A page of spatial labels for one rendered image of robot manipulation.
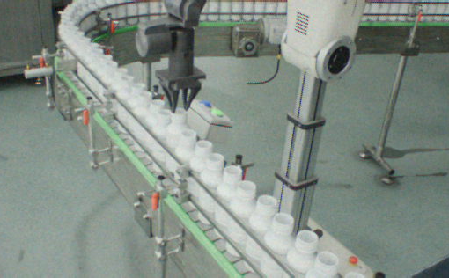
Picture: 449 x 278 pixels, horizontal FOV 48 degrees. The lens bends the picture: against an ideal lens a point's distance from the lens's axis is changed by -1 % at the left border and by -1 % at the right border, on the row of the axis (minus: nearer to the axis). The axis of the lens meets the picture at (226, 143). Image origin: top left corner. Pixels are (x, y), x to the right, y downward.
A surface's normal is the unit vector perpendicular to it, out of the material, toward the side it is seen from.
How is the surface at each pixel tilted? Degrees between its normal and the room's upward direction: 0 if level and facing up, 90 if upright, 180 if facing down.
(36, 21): 90
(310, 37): 90
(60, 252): 0
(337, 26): 101
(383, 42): 92
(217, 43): 90
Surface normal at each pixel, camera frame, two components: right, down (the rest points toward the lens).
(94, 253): 0.07, -0.87
